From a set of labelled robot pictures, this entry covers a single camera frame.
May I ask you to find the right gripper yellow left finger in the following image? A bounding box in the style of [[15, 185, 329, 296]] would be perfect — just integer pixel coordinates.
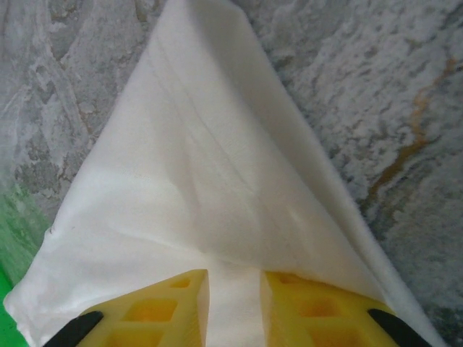
[[42, 268, 211, 347]]

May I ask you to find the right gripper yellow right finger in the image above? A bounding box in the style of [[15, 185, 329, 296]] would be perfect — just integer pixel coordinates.
[[259, 270, 432, 347]]

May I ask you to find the white t-shirt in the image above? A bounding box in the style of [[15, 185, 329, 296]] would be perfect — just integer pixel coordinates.
[[3, 0, 448, 347]]

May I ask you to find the green plastic basket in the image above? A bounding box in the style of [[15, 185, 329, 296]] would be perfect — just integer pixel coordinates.
[[0, 269, 28, 347]]

